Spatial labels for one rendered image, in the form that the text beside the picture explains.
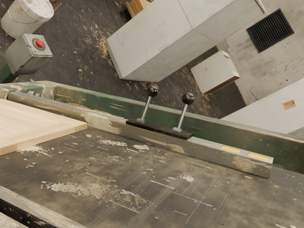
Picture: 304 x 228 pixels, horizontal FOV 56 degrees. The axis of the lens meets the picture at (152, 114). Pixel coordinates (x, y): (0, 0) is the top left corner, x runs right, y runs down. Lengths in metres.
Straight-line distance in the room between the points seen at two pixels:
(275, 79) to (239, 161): 8.06
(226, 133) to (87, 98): 0.60
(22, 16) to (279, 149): 2.21
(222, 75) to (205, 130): 4.75
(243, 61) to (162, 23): 5.91
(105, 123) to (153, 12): 2.62
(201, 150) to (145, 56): 2.66
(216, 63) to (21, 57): 4.74
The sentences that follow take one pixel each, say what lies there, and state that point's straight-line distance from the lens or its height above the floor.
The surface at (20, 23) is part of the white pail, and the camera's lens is 2.70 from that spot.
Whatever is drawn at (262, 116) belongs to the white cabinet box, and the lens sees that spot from 4.36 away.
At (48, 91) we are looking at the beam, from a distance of 1.35.
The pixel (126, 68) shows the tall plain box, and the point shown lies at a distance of 3.51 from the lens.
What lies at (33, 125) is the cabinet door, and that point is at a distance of 0.89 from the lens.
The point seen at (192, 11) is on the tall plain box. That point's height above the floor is 1.16.
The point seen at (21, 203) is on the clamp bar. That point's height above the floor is 1.46.
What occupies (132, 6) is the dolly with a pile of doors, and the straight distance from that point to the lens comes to 4.85.
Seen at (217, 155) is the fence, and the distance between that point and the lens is 0.77.
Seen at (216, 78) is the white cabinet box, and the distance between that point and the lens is 5.78.
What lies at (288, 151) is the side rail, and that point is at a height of 1.65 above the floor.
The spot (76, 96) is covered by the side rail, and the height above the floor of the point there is 0.99.
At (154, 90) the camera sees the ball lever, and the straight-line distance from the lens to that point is 0.88.
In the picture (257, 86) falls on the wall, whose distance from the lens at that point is 8.87.
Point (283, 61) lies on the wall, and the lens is 8.82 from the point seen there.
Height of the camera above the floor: 1.81
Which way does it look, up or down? 29 degrees down
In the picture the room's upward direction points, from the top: 60 degrees clockwise
